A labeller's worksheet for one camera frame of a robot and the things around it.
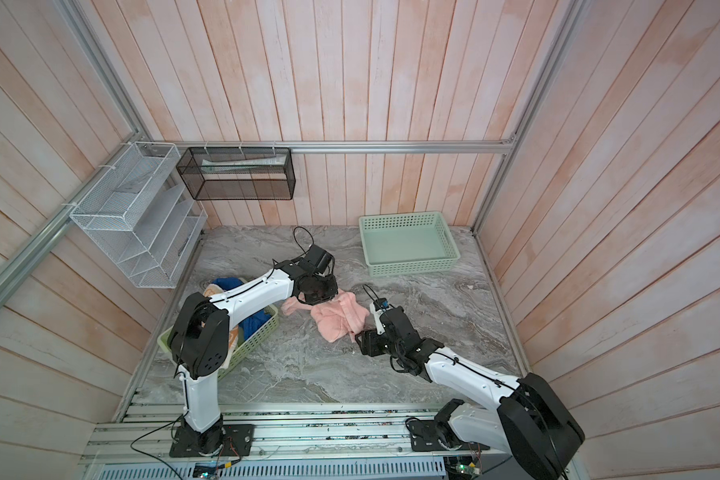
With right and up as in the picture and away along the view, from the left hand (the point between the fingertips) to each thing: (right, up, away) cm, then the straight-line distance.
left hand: (336, 299), depth 91 cm
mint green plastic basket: (+25, +18, +17) cm, 35 cm away
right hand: (+9, -10, -5) cm, 14 cm away
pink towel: (0, -6, 0) cm, 6 cm away
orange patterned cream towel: (-34, +4, -7) cm, 35 cm away
